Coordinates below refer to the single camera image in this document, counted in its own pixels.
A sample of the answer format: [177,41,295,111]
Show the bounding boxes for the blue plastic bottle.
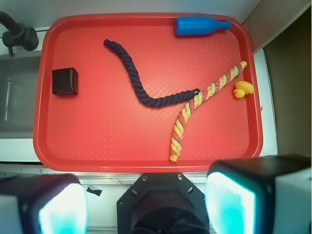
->
[175,17,232,36]

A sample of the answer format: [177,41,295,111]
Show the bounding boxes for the black faucet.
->
[0,11,39,57]

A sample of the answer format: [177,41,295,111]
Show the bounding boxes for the red plastic tray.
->
[33,14,263,173]

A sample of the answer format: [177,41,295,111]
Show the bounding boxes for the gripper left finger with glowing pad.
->
[0,174,87,234]

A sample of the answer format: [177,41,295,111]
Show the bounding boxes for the dark brown cube block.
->
[52,67,78,96]

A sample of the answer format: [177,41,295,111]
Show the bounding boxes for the small black clip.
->
[86,187,102,196]

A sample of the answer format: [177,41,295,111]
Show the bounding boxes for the yellow rubber duck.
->
[234,81,254,98]

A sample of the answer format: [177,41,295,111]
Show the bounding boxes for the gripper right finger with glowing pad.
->
[205,155,312,234]

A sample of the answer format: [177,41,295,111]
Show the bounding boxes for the multicolored twisted rope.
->
[169,60,248,163]

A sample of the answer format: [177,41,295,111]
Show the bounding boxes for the dark navy twisted rope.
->
[103,39,201,108]

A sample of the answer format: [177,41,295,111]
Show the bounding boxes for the stainless steel sink basin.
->
[0,52,41,139]

